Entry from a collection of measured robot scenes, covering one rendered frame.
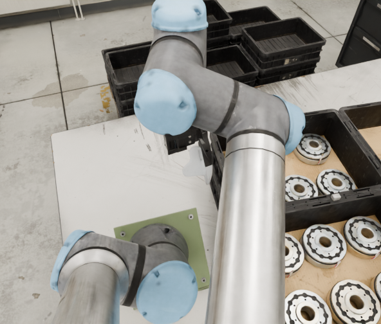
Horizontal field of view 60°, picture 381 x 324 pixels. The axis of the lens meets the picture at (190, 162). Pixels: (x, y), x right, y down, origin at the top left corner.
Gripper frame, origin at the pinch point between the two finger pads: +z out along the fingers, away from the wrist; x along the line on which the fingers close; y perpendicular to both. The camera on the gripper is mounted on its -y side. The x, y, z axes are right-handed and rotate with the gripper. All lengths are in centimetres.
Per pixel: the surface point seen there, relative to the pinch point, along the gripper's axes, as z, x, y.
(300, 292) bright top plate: 17.7, 30.9, -11.4
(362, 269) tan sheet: 21.8, 31.3, -29.3
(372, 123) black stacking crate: 24, -6, -64
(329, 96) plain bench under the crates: 40, -35, -74
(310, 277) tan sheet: 21.3, 28.3, -16.7
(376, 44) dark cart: 72, -86, -159
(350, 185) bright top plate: 20.4, 11.6, -40.4
